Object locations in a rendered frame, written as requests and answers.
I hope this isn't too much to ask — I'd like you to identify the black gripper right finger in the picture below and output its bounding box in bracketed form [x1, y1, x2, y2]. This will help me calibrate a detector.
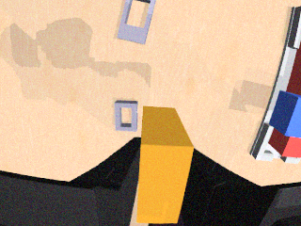
[181, 148, 301, 226]

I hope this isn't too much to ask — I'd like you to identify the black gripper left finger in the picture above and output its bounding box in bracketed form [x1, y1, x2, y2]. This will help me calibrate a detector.
[0, 137, 140, 226]

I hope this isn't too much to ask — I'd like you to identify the yellow rectangular block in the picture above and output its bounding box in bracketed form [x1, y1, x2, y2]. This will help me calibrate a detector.
[136, 105, 193, 223]

